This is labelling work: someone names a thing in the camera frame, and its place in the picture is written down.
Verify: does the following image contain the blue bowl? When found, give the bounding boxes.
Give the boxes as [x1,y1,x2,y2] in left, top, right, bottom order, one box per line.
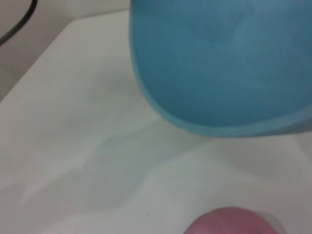
[129,0,312,139]

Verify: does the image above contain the pink toy peach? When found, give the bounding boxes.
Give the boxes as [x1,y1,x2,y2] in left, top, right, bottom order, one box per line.
[182,206,289,234]

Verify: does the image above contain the black background cable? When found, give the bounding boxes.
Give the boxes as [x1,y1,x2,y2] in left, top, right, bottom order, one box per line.
[0,0,39,46]

